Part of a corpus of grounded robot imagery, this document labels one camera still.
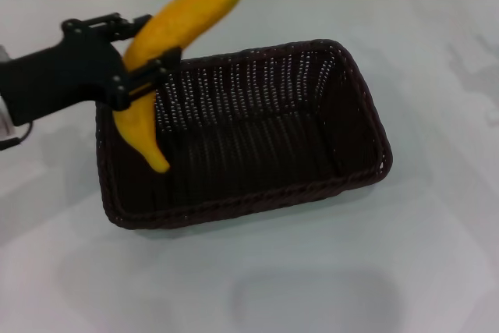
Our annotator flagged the yellow banana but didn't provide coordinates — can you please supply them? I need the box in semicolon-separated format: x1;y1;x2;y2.
112;0;253;173

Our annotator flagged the thin black left gripper cable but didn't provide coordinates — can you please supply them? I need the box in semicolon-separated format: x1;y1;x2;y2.
0;121;35;151

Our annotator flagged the black woven plastic basket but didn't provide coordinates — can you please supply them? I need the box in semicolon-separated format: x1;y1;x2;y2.
95;38;394;231

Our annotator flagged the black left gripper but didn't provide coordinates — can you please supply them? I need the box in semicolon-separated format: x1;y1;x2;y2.
0;12;183;128

